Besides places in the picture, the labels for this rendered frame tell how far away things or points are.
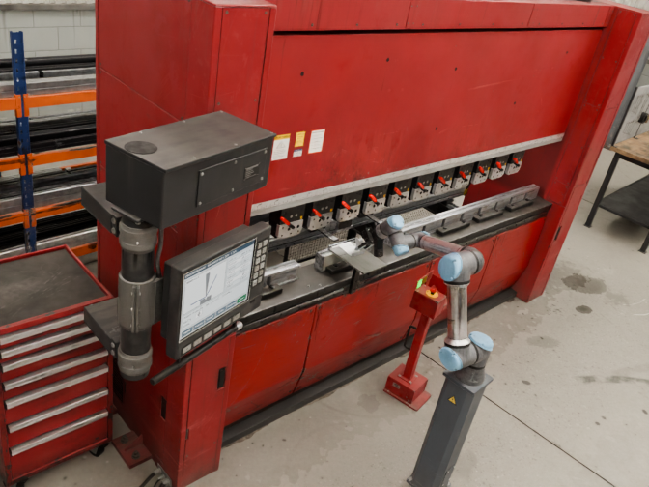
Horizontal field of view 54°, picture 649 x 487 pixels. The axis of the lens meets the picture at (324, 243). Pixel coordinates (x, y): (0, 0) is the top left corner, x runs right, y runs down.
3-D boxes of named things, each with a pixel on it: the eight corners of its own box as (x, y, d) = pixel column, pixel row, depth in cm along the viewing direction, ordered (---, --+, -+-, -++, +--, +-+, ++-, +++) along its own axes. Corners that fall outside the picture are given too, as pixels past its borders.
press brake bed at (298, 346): (208, 456, 333) (222, 331, 292) (186, 431, 345) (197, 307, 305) (516, 297, 526) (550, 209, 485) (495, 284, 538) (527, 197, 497)
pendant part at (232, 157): (152, 402, 212) (162, 170, 170) (101, 366, 222) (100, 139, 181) (249, 334, 251) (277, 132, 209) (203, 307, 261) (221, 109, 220)
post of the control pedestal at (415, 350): (409, 381, 394) (431, 310, 367) (402, 376, 396) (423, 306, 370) (413, 376, 398) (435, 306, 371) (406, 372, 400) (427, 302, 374)
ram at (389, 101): (218, 224, 274) (237, 36, 234) (208, 216, 278) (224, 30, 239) (561, 140, 466) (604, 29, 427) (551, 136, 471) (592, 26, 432)
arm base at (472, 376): (490, 377, 305) (495, 361, 301) (473, 390, 295) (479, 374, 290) (464, 359, 314) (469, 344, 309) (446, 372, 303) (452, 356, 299)
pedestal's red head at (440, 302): (433, 320, 360) (441, 294, 351) (409, 306, 367) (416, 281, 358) (448, 306, 374) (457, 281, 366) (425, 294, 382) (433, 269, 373)
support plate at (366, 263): (363, 274, 325) (363, 272, 325) (329, 250, 341) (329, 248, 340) (386, 266, 337) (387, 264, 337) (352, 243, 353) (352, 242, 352)
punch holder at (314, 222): (308, 231, 317) (314, 202, 309) (297, 223, 322) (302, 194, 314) (330, 225, 326) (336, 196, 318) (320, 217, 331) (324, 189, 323)
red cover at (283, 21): (240, 32, 232) (244, -9, 225) (225, 24, 238) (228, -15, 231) (606, 27, 425) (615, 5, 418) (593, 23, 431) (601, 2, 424)
